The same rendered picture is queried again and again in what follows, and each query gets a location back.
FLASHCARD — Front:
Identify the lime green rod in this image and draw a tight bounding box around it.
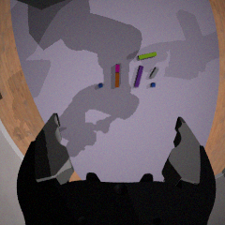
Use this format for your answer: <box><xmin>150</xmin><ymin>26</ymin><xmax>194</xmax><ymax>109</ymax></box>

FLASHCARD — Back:
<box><xmin>138</xmin><ymin>52</ymin><xmax>157</xmax><ymax>59</ymax></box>

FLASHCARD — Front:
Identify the purple rod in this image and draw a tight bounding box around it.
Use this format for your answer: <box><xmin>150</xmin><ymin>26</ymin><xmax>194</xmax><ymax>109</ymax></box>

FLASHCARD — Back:
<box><xmin>134</xmin><ymin>66</ymin><xmax>143</xmax><ymax>87</ymax></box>

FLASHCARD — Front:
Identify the grey rod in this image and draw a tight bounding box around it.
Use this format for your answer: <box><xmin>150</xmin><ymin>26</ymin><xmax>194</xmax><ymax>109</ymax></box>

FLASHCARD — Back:
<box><xmin>150</xmin><ymin>67</ymin><xmax>158</xmax><ymax>78</ymax></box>

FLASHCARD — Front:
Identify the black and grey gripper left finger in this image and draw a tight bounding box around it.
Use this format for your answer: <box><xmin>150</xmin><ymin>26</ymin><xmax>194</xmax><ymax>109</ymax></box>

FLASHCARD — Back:
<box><xmin>17</xmin><ymin>113</ymin><xmax>74</xmax><ymax>225</ymax></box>

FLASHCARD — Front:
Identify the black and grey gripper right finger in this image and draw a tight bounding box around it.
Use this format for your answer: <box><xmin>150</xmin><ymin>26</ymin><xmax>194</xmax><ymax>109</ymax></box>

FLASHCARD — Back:
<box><xmin>162</xmin><ymin>117</ymin><xmax>216</xmax><ymax>225</ymax></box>

